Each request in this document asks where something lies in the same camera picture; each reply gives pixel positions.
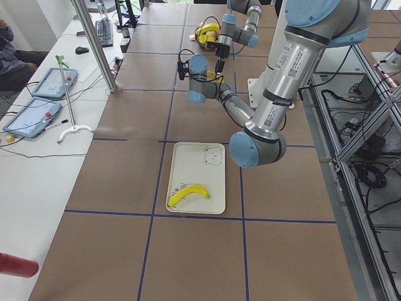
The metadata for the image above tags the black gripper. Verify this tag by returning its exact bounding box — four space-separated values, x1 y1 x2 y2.
216 43 231 73
206 57 224 85

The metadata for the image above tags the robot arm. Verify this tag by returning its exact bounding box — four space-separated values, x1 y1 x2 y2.
185 1 371 168
215 0 263 73

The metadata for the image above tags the brown wicker basket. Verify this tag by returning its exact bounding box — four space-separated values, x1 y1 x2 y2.
195 23 220 51

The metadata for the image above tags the yellow starfruit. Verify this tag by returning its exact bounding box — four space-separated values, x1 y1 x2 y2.
197 34 216 45

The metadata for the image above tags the white bear tray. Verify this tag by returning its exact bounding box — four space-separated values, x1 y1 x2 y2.
165 142 226 214

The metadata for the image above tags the black keyboard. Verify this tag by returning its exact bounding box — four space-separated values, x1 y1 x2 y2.
95 18 113 48

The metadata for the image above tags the black computer mouse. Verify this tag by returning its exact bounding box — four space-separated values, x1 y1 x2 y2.
75 46 89 55

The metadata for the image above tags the far teach pendant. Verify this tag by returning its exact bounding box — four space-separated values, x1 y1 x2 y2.
31 68 78 99

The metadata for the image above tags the teach pendant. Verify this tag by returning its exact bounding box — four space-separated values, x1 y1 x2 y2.
31 68 78 99
3 97 61 138

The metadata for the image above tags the near teach pendant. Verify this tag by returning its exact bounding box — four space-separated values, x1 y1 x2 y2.
3 97 61 138

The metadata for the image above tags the red bottle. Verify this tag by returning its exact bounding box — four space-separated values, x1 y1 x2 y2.
1 253 39 278

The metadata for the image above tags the aluminium frame post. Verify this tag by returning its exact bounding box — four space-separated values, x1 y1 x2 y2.
71 0 117 93

